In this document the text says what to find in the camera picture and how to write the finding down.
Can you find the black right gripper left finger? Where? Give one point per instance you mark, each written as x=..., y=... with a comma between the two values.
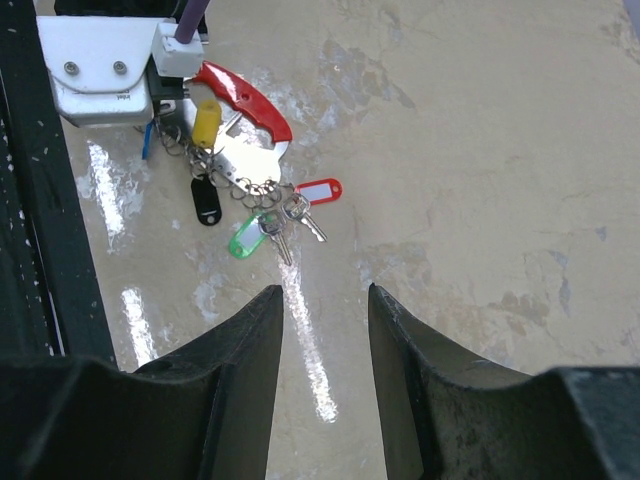
x=203, y=411

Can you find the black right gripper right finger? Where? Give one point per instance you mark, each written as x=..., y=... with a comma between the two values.
x=448, y=413

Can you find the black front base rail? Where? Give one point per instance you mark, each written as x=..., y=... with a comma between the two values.
x=67, y=285

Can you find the key bunch with red carabiner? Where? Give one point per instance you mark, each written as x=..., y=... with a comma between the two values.
x=234, y=139

